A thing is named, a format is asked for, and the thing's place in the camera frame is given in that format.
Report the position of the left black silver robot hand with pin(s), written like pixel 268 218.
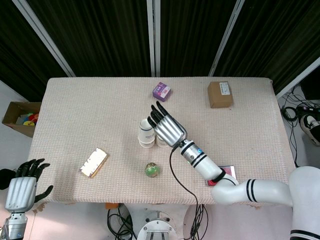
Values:
pixel 21 192

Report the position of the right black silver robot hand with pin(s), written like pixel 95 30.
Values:
pixel 168 130

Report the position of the white paper cup blue print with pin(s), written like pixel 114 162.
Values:
pixel 146 131

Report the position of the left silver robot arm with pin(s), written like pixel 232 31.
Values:
pixel 13 225

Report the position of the grey round robot base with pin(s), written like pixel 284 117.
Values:
pixel 156 226

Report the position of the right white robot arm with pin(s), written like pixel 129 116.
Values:
pixel 230 190

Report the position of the black rounded object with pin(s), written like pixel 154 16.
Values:
pixel 6 178

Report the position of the small purple box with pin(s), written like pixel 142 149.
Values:
pixel 162 91

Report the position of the green round toy ball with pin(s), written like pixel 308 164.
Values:
pixel 152 170

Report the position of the brown cardboard box white label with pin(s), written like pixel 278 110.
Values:
pixel 220 96

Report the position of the beige woven tablecloth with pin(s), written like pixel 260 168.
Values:
pixel 100 120

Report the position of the red pink card box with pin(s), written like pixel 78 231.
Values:
pixel 228 170

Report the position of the colourful toy pieces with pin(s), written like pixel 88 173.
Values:
pixel 28 120

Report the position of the open cardboard box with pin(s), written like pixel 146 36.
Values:
pixel 12 117

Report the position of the white yellow sponge block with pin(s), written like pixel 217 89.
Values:
pixel 94 162

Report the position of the orange tag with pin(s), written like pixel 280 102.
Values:
pixel 110 205

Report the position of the black white sneaker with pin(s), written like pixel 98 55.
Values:
pixel 310 127

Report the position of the white partition frame post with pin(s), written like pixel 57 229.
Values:
pixel 153 37
pixel 45 37
pixel 298 76
pixel 226 37

